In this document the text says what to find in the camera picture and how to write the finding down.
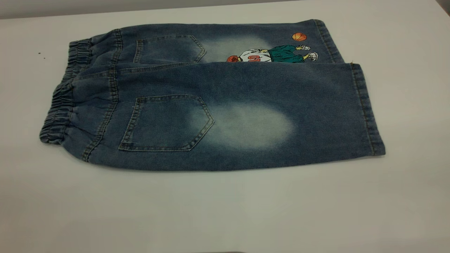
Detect blue denim pants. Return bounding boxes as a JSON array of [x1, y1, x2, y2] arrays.
[[39, 19, 386, 172]]

